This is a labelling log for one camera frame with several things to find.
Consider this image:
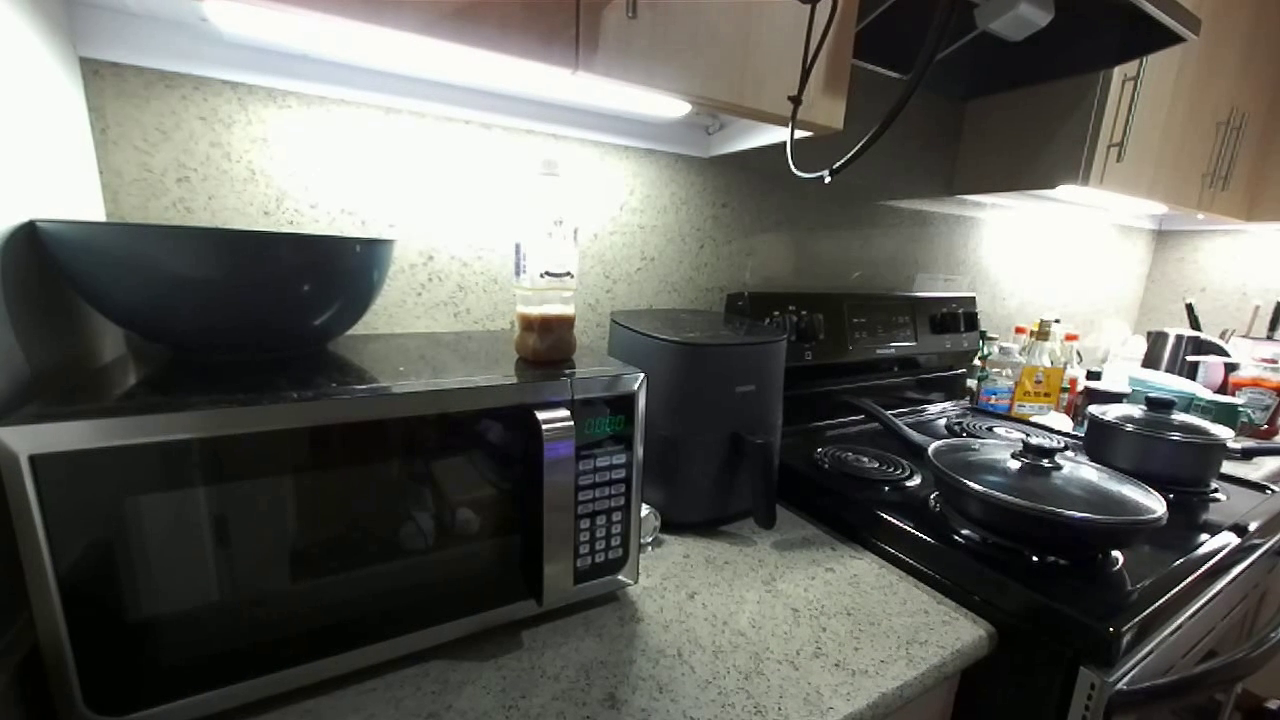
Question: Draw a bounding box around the wooden cabinet door with handle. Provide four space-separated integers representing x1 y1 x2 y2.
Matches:
578 0 861 137

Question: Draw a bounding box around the plain wooden cabinet door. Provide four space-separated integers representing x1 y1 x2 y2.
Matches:
286 0 585 72

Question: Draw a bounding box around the short under-cabinet light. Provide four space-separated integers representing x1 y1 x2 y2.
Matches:
894 179 1175 232

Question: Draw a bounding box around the black air fryer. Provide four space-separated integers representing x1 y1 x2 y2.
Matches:
608 309 793 535

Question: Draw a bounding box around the glass jar with brown contents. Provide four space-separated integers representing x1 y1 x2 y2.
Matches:
514 216 580 372

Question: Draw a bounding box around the black frying pan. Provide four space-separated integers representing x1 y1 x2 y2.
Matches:
853 394 1175 552

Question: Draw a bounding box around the blue label bottle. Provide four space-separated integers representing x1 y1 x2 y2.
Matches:
978 337 1025 417

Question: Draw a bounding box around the yellow oil bottle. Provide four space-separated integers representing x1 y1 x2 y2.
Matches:
1013 315 1071 419

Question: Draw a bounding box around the stainless steel microwave oven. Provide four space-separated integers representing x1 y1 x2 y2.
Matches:
0 356 653 720

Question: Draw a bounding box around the red cap bottle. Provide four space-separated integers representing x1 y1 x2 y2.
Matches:
1058 332 1089 417

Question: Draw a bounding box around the large dark blue bowl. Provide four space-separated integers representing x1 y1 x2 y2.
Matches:
28 216 398 358

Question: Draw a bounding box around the black electric stove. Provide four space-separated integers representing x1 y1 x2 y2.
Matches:
720 286 1280 720

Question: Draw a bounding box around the black pan with lid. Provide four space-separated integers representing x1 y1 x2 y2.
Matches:
923 427 1174 541

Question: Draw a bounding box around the small white box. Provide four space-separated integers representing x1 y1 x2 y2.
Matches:
974 0 1062 42

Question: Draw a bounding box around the black pot lid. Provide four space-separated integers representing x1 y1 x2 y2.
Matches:
1082 392 1238 452

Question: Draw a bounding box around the small black pot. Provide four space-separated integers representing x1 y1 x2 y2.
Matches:
1084 427 1233 491

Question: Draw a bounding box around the silver toaster appliance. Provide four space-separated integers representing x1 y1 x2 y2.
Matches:
1142 322 1233 384

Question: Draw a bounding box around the teal container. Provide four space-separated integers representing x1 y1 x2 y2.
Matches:
1124 367 1248 432

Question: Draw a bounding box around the orange red package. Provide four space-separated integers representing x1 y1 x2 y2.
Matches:
1226 367 1280 445

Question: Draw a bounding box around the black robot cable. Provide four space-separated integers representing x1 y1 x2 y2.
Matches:
779 0 970 189

